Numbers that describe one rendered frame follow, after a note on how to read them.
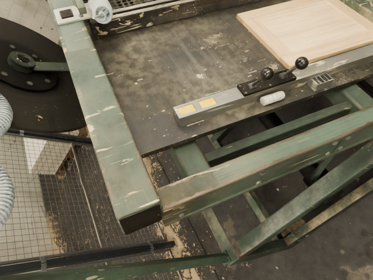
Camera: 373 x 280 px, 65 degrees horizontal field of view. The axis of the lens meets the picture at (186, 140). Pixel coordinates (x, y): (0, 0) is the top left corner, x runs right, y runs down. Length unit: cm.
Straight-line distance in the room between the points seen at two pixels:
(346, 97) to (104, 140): 85
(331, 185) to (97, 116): 109
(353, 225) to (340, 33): 135
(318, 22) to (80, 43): 95
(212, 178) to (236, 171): 7
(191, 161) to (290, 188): 165
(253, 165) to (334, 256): 166
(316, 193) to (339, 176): 13
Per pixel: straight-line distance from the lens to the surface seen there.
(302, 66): 93
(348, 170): 148
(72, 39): 110
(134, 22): 126
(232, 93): 94
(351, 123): 96
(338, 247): 234
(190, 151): 87
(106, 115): 80
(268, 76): 86
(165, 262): 127
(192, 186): 72
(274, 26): 132
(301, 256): 245
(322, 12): 149
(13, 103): 133
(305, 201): 154
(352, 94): 119
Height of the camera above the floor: 221
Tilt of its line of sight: 45 degrees down
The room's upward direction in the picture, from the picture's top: 79 degrees counter-clockwise
